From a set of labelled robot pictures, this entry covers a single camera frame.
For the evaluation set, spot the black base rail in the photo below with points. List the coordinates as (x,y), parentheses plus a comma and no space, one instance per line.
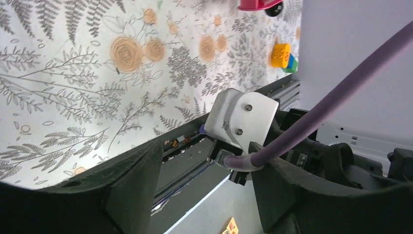
(185,175)

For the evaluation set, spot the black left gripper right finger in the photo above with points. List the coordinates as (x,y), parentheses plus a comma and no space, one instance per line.
(292,200)

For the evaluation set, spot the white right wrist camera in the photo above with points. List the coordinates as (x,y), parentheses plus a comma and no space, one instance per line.
(238,118)

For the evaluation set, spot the yellow blue green toy block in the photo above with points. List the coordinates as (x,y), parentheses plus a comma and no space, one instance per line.
(282,57)

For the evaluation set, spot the black pink drawer unit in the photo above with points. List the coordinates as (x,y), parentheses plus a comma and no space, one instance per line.
(271,7)

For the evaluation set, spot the white marker pen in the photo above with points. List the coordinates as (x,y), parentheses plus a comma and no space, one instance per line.
(202,129)

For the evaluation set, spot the floral table mat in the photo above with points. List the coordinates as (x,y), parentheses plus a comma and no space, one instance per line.
(83,81)

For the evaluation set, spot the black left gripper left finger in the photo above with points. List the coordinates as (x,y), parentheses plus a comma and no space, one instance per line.
(115,197)

